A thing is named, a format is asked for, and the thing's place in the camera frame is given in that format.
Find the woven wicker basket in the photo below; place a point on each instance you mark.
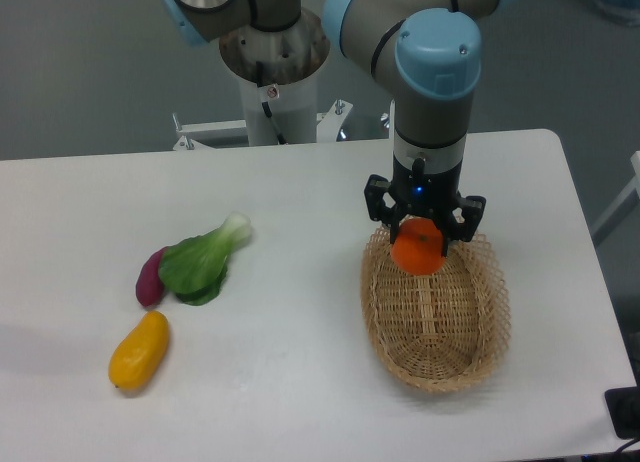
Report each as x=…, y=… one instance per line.
x=439, y=333

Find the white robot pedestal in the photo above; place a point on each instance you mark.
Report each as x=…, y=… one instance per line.
x=277, y=76

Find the green bok choy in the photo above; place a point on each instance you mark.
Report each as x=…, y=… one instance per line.
x=196, y=268

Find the yellow mango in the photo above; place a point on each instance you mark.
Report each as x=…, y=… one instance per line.
x=138, y=356

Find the white frame at right edge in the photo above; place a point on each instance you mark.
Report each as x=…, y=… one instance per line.
x=620, y=207

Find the black device at table edge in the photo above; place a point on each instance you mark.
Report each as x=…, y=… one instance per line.
x=623, y=408

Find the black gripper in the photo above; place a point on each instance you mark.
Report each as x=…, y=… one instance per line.
x=432, y=196

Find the orange fruit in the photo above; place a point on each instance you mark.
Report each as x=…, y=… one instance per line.
x=418, y=246

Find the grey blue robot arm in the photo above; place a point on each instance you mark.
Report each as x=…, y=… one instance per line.
x=425, y=53

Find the white metal base frame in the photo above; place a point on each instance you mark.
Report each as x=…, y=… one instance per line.
x=342, y=122

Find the purple sweet potato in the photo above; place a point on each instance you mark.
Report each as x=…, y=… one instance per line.
x=149, y=288

